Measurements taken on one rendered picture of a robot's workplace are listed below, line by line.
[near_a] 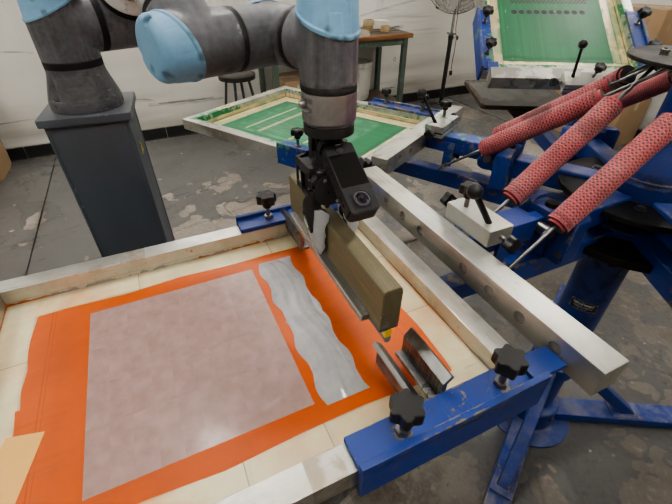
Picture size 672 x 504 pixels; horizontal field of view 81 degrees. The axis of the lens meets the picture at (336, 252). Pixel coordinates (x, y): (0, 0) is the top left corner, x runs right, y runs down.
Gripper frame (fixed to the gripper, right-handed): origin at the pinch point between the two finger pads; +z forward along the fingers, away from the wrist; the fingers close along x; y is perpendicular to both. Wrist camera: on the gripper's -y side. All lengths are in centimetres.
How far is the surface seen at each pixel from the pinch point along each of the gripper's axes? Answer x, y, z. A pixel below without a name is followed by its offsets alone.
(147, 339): 32.3, 5.9, 13.7
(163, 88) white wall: 5, 380, 64
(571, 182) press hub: -72, 10, 8
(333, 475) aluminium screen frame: 13.4, -28.7, 10.0
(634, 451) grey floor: -110, -30, 109
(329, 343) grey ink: 4.8, -8.2, 13.2
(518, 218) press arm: -41.5, -1.0, 4.9
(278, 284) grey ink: 7.8, 9.5, 13.3
